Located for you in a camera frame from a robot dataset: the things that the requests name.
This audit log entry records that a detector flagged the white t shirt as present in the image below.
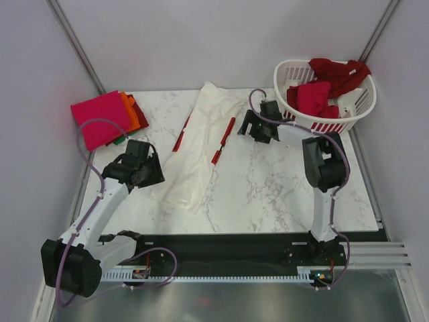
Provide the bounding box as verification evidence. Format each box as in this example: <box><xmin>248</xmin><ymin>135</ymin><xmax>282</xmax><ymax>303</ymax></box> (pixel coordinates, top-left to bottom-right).
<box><xmin>151</xmin><ymin>82</ymin><xmax>248</xmax><ymax>213</ymax></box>

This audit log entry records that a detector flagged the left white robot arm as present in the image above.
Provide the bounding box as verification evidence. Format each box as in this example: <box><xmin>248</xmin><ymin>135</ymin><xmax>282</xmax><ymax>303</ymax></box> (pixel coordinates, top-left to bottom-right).
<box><xmin>41</xmin><ymin>140</ymin><xmax>165</xmax><ymax>297</ymax></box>

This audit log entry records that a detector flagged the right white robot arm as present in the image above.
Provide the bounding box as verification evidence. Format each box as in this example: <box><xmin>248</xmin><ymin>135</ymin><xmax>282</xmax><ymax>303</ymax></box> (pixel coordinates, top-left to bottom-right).
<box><xmin>238</xmin><ymin>101</ymin><xmax>351</xmax><ymax>264</ymax></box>

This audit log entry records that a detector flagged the green folded shirt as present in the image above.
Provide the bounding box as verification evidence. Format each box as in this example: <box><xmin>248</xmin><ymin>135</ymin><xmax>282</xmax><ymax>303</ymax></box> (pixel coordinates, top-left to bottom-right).
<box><xmin>113</xmin><ymin>136</ymin><xmax>129</xmax><ymax>146</ymax></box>

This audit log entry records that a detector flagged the orange folded shirt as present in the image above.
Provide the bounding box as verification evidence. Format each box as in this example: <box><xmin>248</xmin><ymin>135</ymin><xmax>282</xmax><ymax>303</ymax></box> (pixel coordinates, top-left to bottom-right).
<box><xmin>119</xmin><ymin>92</ymin><xmax>140</xmax><ymax>132</ymax></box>

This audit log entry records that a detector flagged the magenta crumpled shirt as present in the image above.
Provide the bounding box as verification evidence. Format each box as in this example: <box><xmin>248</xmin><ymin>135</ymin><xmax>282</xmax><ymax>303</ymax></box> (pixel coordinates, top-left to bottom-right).
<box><xmin>286</xmin><ymin>81</ymin><xmax>339</xmax><ymax>119</ymax></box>

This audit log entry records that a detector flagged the white plastic laundry basket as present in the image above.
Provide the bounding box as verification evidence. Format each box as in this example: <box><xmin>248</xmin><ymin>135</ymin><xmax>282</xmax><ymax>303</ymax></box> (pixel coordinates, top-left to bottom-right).
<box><xmin>273</xmin><ymin>58</ymin><xmax>377</xmax><ymax>133</ymax></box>

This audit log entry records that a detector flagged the dark red crumpled shirt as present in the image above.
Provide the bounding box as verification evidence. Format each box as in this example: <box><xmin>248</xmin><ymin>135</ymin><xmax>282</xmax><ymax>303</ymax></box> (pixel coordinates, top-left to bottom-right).
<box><xmin>309</xmin><ymin>58</ymin><xmax>371</xmax><ymax>99</ymax></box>

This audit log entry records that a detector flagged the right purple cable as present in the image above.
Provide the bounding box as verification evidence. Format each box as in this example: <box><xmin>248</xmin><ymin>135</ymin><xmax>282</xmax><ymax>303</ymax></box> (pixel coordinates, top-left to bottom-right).
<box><xmin>249</xmin><ymin>88</ymin><xmax>351</xmax><ymax>291</ymax></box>

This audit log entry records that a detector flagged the purple cable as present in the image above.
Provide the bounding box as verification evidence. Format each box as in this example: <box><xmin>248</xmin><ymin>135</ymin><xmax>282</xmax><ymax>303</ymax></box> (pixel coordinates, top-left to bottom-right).
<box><xmin>55</xmin><ymin>119</ymin><xmax>178</xmax><ymax>308</ymax></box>
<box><xmin>249</xmin><ymin>88</ymin><xmax>351</xmax><ymax>291</ymax></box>

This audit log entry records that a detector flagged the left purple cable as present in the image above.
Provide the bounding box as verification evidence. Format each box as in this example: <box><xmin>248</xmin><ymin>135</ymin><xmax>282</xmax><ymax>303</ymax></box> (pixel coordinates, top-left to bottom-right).
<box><xmin>55</xmin><ymin>119</ymin><xmax>178</xmax><ymax>308</ymax></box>

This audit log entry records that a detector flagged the white slotted cable duct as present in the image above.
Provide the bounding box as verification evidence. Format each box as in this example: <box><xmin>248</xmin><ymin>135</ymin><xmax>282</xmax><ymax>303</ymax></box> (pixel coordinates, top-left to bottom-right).
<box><xmin>101</xmin><ymin>266</ymin><xmax>333</xmax><ymax>283</ymax></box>

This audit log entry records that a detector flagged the aluminium frame rail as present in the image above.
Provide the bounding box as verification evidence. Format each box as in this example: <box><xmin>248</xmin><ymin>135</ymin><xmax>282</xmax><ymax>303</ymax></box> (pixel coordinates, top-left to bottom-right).
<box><xmin>349</xmin><ymin>241</ymin><xmax>412</xmax><ymax>270</ymax></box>

